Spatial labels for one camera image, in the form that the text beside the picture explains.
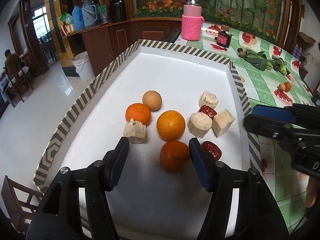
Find green bok choy left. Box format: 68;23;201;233
244;49;273;72

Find wooden chair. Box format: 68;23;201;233
1;175;44;236

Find seated person in brown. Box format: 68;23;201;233
4;49;22;80

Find green bok choy right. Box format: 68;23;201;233
271;56;291;76

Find white plastic bucket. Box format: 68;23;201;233
72;51;95;81

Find beige sugarcane chunk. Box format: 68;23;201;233
199;91;219;109
188;112;212;139
212;109;235;137
123;119;148;144

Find red jujube date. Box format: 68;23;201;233
199;105;217;119
202;141;222;161

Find green fruit print tablecloth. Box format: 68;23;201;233
176;23;313;232

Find small black red jar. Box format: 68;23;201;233
215;31;232;48

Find pink knitted sleeve bottle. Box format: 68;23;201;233
181;0;204;41

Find purple bottles on shelf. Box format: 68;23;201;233
292;44;302;60

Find grey thermos kettle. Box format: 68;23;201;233
81;0;100;29

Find wooden cabinet counter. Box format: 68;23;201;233
62;17;181;76

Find brown round longan fruit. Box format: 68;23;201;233
142;90;162;112

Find green bok choy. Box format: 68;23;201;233
244;49;273;72
271;56;291;76

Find small brown kiwi fruit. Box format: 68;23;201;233
239;51;246;57

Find orange tangerine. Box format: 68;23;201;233
156;110;185;141
159;140;190;173
125;103;151;126
284;82;291;92

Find blue water jug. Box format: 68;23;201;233
72;5;85;31

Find person right hand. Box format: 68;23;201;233
306;176;319;208

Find white tray with striped rim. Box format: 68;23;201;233
34;40;261;239

